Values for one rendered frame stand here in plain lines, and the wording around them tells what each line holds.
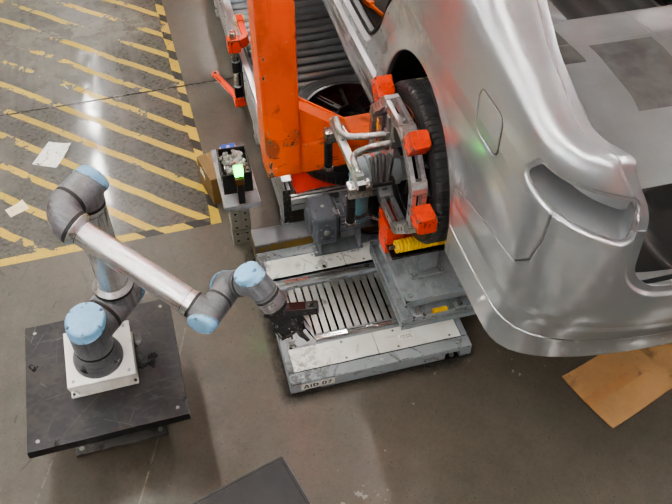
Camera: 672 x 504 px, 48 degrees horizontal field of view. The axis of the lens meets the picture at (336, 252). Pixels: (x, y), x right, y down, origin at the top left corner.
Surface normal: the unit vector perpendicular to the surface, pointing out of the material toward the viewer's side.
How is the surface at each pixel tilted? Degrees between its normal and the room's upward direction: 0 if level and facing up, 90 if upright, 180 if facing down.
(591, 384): 2
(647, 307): 91
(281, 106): 90
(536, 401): 0
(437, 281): 0
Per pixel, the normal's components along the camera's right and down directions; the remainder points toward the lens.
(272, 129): 0.26, 0.70
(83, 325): 0.00, -0.57
